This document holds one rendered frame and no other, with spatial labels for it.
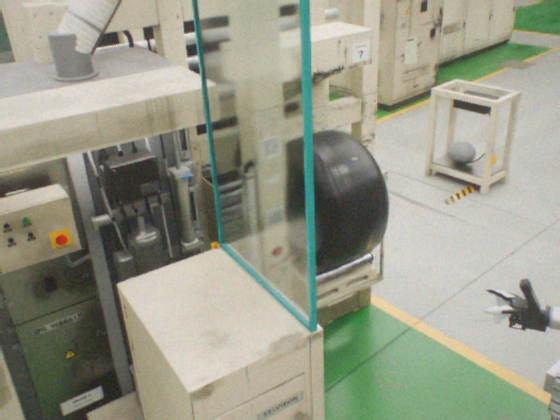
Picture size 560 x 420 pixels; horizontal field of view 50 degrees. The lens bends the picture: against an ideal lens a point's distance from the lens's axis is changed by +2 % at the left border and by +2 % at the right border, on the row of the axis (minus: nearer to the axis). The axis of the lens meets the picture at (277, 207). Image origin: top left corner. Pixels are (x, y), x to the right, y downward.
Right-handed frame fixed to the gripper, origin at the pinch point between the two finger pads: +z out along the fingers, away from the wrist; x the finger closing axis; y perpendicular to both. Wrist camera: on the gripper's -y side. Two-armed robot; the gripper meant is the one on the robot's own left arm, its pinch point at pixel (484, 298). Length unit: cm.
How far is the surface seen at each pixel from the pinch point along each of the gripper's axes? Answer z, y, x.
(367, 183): 47, -29, 20
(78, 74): 133, -71, -34
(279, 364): 46, -6, -70
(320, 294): 64, 22, 18
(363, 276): 50, 19, 34
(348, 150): 57, -39, 25
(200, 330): 70, -11, -70
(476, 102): 33, -11, 300
